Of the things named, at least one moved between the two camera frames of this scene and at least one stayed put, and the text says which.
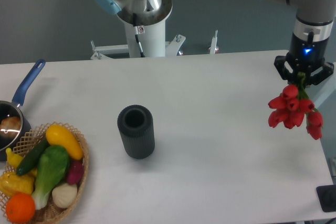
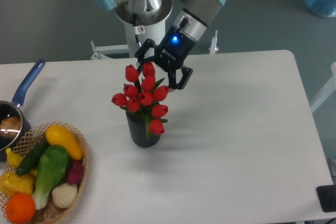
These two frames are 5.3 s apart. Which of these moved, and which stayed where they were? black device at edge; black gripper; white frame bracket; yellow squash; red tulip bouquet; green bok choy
Moved: red tulip bouquet; black gripper
Stayed: black device at edge; white frame bracket; yellow squash; green bok choy
